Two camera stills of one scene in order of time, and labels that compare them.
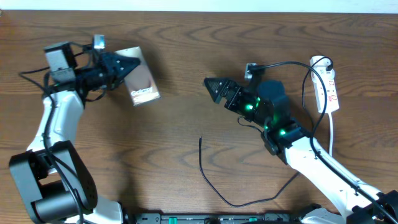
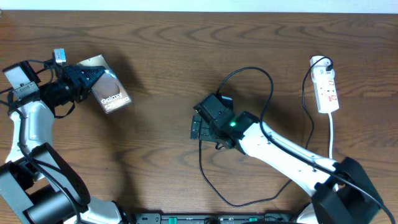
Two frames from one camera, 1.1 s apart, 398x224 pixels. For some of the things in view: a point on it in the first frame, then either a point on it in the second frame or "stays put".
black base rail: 223,218 stays put
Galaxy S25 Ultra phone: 140,83 -> 109,90
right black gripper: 229,85 -> 203,133
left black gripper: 112,63 -> 80,89
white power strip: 333,99 stays put
